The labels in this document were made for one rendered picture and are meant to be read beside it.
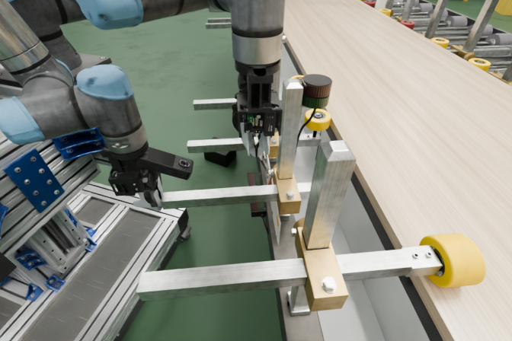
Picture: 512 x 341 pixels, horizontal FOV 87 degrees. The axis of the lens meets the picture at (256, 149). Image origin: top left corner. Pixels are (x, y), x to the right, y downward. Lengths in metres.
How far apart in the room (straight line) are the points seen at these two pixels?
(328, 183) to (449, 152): 0.57
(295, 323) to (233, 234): 0.99
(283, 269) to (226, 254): 1.13
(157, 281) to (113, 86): 0.31
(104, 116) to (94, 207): 1.21
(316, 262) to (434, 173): 0.44
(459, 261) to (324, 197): 0.25
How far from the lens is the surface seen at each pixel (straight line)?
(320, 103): 0.56
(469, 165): 0.87
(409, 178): 0.74
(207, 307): 1.47
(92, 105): 0.52
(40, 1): 0.95
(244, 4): 0.39
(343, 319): 0.81
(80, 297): 1.43
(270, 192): 0.67
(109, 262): 1.46
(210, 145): 0.88
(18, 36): 0.62
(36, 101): 0.54
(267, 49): 0.40
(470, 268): 0.55
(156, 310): 1.52
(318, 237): 0.44
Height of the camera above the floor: 1.37
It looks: 40 degrees down
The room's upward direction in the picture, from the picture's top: straight up
